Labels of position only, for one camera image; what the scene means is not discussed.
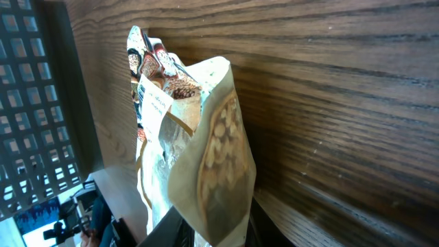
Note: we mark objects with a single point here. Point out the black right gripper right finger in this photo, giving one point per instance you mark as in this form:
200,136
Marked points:
262,232

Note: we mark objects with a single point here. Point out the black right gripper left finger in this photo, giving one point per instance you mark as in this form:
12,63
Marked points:
171,231

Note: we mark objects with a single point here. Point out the beige vacuum food pouch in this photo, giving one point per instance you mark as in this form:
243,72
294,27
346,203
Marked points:
192,149

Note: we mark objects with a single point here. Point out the grey plastic shopping basket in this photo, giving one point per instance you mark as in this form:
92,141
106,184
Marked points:
48,140

